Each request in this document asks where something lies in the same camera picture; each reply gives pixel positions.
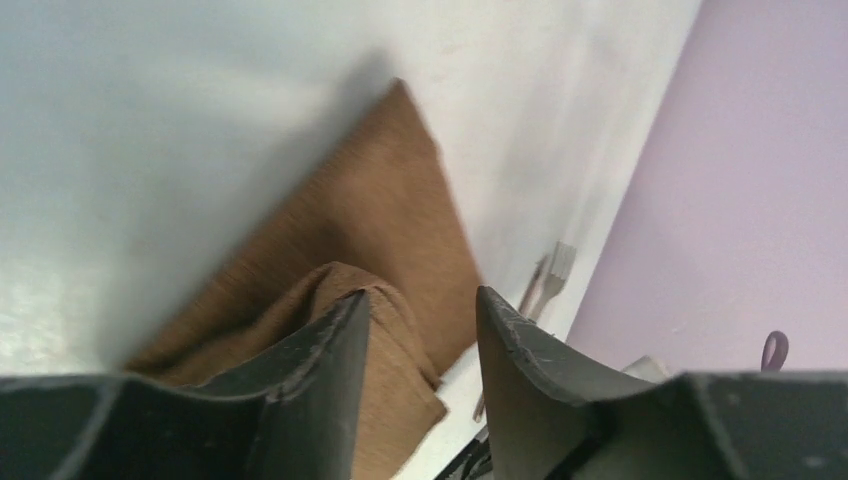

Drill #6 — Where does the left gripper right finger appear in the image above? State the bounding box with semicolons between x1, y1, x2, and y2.
476;286;847;479

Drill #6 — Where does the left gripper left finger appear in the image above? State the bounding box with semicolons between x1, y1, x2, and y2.
1;291;369;479

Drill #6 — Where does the brown cloth napkin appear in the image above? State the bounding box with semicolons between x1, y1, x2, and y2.
126;79;481;479

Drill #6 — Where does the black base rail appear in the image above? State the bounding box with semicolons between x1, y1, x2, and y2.
435;427;494;480

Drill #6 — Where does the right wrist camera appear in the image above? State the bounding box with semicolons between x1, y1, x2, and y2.
622;355;672;384

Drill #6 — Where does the silver fork green handle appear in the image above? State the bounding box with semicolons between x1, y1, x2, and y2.
471;241;579;424

